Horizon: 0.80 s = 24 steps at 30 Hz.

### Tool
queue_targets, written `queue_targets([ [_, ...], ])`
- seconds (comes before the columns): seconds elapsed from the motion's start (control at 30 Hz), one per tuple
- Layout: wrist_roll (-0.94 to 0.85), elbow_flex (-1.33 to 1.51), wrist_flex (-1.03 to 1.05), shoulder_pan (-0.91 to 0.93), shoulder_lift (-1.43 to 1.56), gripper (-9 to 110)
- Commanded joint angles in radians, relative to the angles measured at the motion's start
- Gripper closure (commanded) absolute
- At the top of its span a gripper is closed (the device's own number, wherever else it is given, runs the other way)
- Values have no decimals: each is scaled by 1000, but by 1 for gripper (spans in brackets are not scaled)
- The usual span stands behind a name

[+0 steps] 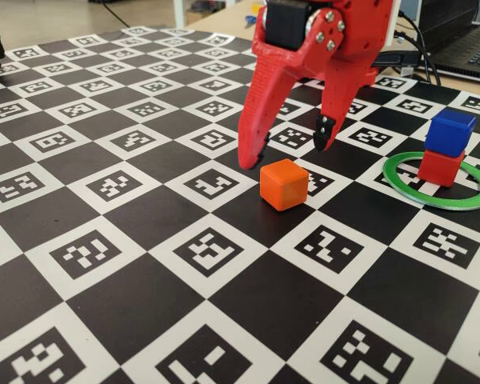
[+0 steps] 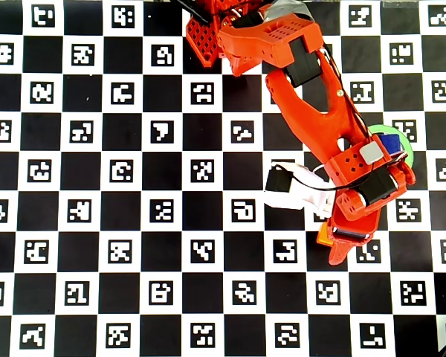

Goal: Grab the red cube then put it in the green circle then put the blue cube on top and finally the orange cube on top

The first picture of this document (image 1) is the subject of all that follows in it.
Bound red cube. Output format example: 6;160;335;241
418;150;466;188

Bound orange cube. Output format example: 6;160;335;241
259;158;309;212

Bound blue cube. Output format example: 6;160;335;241
425;110;477;158

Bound black laptop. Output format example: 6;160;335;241
418;0;480;83

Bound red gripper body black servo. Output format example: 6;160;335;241
251;0;397;61

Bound grey blue box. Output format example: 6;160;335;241
399;0;420;21

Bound black white marker board mat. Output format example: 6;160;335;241
0;26;480;384

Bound white table leg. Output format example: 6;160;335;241
174;0;189;27

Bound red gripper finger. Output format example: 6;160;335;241
303;7;385;152
238;50;309;171

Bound black cable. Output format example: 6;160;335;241
398;10;441;86

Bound green flat ring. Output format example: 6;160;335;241
382;151;480;210

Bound black power plug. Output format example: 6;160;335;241
374;51;420;68

